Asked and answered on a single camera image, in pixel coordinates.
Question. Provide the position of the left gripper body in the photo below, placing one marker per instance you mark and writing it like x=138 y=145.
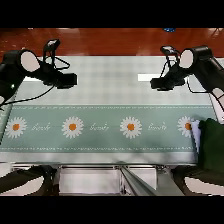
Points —
x=67 y=81

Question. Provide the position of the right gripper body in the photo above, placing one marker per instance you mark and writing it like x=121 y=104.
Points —
x=160 y=84

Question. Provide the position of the dark green T-shirt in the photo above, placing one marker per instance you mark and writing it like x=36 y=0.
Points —
x=213 y=146

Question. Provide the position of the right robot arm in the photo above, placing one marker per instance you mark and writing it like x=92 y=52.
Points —
x=203 y=63

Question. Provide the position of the pale lavender garment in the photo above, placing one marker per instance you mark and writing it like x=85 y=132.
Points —
x=195 y=133

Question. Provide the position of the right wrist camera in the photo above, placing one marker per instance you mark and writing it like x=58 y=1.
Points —
x=169 y=50

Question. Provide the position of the silver frame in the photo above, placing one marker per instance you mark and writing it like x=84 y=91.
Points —
x=140 y=186

